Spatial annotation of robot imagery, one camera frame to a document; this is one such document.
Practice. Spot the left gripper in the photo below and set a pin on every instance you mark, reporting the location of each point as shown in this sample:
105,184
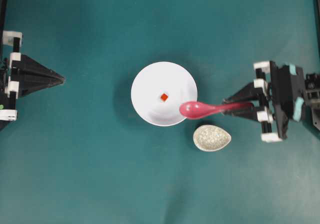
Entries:
18,89

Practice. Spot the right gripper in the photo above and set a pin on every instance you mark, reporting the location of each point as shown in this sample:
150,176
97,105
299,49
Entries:
282,93

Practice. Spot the pink plastic spoon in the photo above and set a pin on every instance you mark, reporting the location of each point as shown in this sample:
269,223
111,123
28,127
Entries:
194,110

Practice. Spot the small red block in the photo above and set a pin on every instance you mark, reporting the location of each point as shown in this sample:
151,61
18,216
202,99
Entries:
164,97

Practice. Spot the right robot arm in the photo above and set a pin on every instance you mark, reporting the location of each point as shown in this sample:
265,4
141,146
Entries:
312,103

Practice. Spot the speckled ceramic spoon rest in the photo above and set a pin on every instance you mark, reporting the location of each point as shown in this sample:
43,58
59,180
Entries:
211,138

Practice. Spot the white round bowl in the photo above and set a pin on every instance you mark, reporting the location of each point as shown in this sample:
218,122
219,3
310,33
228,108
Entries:
154,80

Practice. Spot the black frame post left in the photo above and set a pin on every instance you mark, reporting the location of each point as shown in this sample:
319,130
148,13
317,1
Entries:
3,7

